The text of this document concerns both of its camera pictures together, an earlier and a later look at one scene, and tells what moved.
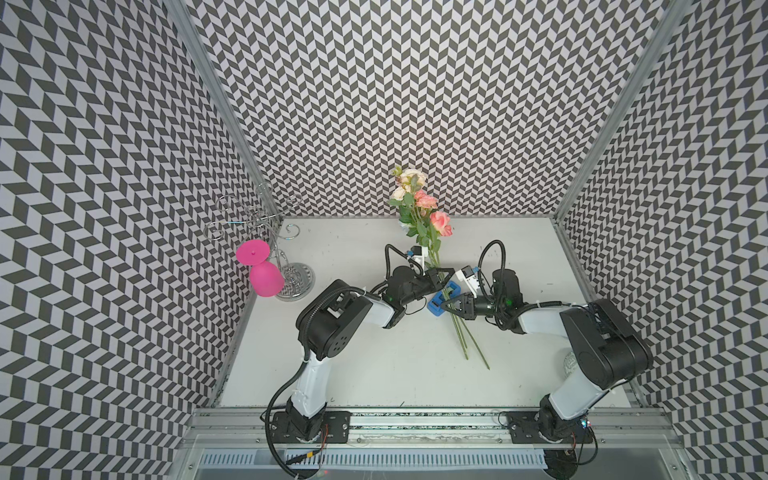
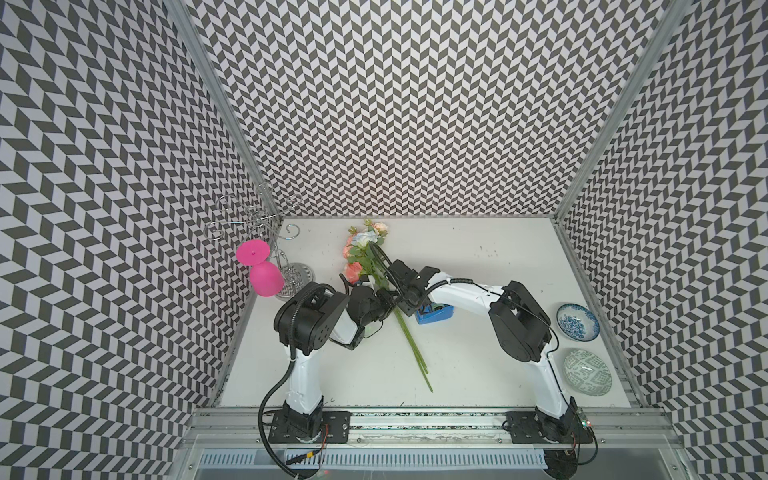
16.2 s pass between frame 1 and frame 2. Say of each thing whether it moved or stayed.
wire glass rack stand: stayed
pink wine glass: stayed
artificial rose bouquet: moved
